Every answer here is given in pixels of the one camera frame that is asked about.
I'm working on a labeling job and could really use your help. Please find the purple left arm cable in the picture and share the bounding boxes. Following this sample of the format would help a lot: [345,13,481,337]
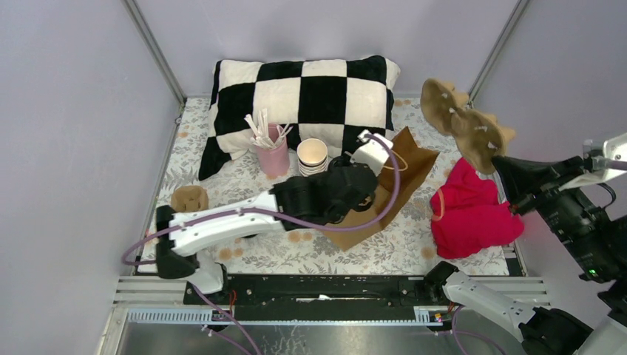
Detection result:
[120,133,403,355]

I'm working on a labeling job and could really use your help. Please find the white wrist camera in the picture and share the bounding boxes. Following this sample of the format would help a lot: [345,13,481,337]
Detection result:
[350,129,393,176]
[559,132,626,191]

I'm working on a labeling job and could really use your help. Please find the brown paper bag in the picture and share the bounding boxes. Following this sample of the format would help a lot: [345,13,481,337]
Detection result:
[320,126,441,251]

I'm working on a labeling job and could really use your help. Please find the stack of paper cups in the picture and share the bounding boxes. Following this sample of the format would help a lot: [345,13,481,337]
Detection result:
[296,138,329,177]

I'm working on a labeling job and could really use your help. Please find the white wrapped straws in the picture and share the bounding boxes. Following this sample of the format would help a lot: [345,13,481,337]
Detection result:
[244,109,293,150]

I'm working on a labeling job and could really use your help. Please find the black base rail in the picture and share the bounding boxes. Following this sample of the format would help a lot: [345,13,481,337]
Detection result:
[207,274,457,323]

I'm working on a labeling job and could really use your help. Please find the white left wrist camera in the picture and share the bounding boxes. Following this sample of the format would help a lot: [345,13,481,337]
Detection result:
[350,129,393,176]

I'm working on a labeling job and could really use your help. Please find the brown cardboard cup carrier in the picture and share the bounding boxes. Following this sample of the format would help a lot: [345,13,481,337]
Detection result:
[420,78,516,175]

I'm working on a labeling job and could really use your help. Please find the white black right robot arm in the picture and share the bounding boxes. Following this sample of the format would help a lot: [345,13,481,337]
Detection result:
[424,156,626,354]

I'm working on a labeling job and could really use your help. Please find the red cloth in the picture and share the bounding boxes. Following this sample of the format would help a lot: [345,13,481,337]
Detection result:
[430,158,524,260]

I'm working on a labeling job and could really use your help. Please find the pink cup holder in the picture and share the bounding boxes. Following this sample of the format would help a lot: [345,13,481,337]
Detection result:
[254,123,290,177]

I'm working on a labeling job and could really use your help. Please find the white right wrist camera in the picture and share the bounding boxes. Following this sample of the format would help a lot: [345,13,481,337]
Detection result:
[559,132,626,191]

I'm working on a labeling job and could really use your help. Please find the floral table mat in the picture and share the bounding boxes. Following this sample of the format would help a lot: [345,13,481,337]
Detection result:
[137,97,510,277]

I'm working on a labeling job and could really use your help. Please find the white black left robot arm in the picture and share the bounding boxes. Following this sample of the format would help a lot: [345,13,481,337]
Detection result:
[155,157,383,304]

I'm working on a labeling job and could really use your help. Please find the black white checkered pillow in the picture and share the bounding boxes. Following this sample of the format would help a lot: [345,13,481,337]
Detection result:
[197,55,401,180]

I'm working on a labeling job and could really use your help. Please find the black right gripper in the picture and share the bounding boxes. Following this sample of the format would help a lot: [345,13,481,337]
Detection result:
[488,149,623,274]

